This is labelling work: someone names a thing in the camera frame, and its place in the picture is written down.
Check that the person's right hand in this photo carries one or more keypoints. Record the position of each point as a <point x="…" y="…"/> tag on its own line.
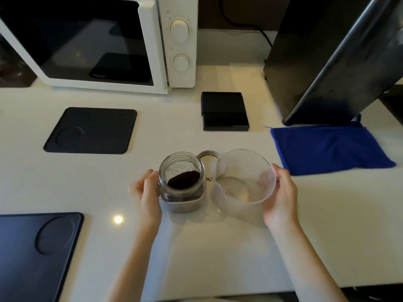
<point x="281" y="201"/>

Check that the person's left hand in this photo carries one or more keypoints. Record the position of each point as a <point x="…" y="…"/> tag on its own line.
<point x="146" y="200"/>

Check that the person's right thumb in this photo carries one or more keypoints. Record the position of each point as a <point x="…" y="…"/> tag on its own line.
<point x="278" y="179"/>

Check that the person's left thumb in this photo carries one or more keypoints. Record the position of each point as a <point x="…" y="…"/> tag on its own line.
<point x="153" y="182"/>

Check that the glass jar of ground coffee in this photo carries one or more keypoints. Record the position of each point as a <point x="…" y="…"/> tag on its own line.
<point x="183" y="182"/>

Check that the translucent plastic measuring cup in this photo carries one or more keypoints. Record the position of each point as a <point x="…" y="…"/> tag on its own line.
<point x="241" y="182"/>

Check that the person's right forearm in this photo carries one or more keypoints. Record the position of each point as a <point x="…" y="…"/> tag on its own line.
<point x="307" y="264"/>

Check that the person's left forearm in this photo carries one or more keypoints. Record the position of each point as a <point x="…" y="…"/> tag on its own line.
<point x="132" y="264"/>

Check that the blue cloth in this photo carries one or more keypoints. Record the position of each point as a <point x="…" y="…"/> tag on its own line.
<point x="327" y="149"/>

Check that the metal jar lid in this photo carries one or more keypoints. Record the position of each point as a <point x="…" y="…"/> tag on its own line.
<point x="208" y="160"/>

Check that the black square rubber mat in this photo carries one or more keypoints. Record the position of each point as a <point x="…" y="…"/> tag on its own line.
<point x="91" y="130"/>

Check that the black coffee scale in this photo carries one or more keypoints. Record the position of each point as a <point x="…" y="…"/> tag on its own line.
<point x="224" y="111"/>

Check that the black metal appliance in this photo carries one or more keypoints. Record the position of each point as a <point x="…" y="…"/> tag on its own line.
<point x="330" y="56"/>

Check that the dark blue rubber mat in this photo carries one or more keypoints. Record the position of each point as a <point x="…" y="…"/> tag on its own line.
<point x="33" y="254"/>

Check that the white microwave oven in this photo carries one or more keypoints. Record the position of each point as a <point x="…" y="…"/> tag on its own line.
<point x="100" y="40"/>

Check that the dark glass container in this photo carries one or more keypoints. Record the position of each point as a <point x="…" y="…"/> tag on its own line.
<point x="12" y="65"/>

